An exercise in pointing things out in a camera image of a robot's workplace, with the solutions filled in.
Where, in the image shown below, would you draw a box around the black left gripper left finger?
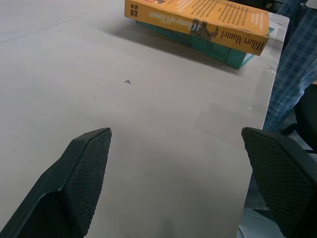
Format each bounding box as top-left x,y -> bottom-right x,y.
0,127 -> 112,238

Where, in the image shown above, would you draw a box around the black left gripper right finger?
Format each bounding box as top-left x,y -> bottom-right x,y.
241,126 -> 317,238

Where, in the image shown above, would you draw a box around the teal hardcover book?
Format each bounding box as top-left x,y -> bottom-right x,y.
135,20 -> 278,70

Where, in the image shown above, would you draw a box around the orange paperback book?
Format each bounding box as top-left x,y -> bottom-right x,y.
124,0 -> 270,57

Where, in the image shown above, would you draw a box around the black office chair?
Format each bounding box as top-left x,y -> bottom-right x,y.
279,85 -> 317,154

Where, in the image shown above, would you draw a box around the person in plaid trousers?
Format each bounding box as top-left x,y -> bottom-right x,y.
263,0 -> 317,133

